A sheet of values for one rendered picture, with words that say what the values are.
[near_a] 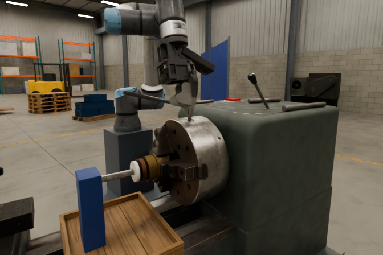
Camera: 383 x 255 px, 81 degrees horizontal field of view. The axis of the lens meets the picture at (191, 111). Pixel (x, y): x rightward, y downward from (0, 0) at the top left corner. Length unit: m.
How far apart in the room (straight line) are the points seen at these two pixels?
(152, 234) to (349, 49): 10.38
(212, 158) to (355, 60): 10.14
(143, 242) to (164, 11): 0.68
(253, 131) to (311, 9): 10.85
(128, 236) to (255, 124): 0.54
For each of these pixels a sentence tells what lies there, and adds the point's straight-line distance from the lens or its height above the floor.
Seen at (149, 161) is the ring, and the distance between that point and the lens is 0.76.
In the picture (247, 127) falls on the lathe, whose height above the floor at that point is 1.23.
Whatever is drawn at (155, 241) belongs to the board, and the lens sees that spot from 0.81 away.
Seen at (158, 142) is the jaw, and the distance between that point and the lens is 0.82.
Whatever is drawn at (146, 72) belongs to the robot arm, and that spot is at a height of 1.41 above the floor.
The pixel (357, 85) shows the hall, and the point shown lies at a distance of 10.67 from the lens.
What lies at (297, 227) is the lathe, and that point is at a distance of 1.15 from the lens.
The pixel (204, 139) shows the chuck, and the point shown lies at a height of 1.19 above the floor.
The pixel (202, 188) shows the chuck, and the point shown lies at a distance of 0.75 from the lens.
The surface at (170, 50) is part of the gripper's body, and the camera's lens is 0.61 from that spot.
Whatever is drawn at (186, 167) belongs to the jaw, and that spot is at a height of 1.11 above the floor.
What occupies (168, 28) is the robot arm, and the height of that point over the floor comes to 1.51.
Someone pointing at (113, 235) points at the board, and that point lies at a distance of 0.86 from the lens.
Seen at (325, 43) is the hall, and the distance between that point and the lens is 11.01.
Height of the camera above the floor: 1.39
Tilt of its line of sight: 9 degrees down
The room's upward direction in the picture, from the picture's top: straight up
